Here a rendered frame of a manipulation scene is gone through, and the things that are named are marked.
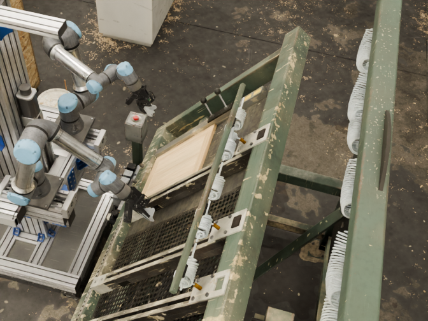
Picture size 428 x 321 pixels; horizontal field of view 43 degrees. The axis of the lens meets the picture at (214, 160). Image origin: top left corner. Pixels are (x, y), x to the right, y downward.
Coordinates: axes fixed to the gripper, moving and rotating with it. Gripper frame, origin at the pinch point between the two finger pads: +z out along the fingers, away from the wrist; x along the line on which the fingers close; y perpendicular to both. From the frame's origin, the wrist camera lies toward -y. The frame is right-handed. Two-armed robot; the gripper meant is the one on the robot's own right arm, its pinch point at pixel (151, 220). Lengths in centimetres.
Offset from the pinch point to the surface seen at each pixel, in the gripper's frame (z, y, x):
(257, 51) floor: 86, 253, 180
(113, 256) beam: 9.1, -20.9, 31.8
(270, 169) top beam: -7, 29, -77
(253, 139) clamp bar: -12, 41, -61
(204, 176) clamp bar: -3.4, 26.6, -27.5
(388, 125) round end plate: -8, 48, -125
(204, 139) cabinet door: 2, 56, 6
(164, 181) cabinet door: 6.3, 29.4, 26.6
